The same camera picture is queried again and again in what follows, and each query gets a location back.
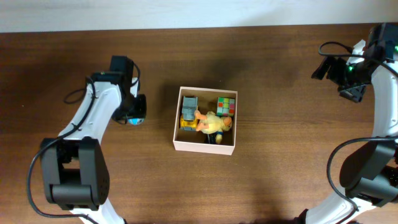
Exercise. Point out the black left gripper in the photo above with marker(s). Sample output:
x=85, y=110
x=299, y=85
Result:
x=142, y=114

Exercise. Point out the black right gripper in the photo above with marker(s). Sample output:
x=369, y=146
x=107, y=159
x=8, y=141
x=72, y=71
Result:
x=337, y=65

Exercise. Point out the blue toy ball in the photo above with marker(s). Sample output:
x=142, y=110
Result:
x=135, y=121

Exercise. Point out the yellow grey toy truck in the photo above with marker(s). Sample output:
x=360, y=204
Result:
x=188, y=121

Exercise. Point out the yellow plush toy animal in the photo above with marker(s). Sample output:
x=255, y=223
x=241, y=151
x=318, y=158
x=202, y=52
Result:
x=210, y=123

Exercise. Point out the black round cap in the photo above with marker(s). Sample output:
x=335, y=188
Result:
x=210, y=138

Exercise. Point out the multicoloured puzzle cube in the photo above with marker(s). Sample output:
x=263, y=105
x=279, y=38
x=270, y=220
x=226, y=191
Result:
x=226, y=107

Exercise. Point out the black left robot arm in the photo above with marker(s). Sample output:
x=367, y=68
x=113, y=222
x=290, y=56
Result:
x=74, y=170

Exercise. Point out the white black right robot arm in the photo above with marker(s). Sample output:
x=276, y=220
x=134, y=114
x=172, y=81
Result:
x=357, y=170

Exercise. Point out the white cardboard box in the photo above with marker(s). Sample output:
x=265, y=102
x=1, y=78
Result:
x=193, y=141

